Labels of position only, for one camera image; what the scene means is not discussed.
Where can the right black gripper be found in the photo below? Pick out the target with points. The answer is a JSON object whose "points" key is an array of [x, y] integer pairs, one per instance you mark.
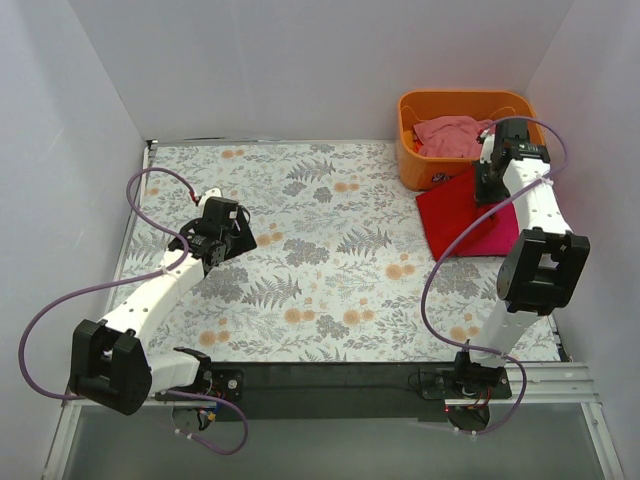
{"points": [[485, 185]]}

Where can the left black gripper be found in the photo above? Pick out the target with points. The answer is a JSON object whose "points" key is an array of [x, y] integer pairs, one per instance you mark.
{"points": [[239, 232]]}

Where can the red t shirt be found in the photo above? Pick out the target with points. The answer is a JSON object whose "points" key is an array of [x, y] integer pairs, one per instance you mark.
{"points": [[447, 210]]}

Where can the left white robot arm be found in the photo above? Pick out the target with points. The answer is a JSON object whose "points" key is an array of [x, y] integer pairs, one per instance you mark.
{"points": [[111, 363]]}

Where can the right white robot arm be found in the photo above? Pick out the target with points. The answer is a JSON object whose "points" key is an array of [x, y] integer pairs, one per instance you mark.
{"points": [[540, 272]]}

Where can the folded magenta t shirt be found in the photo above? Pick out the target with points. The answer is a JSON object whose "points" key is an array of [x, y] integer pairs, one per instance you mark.
{"points": [[495, 236]]}

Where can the pink crumpled t shirt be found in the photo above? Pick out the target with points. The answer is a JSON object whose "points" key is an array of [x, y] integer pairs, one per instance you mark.
{"points": [[449, 137]]}

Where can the orange plastic basket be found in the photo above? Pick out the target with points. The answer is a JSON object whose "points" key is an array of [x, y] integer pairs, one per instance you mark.
{"points": [[417, 172]]}

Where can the floral patterned table mat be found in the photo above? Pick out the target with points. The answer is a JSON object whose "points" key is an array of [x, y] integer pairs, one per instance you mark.
{"points": [[341, 271]]}

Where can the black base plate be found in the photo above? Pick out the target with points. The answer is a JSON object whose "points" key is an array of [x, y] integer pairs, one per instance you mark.
{"points": [[345, 390]]}

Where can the aluminium frame rail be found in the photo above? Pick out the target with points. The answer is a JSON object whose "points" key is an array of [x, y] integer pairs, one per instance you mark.
{"points": [[551, 428]]}

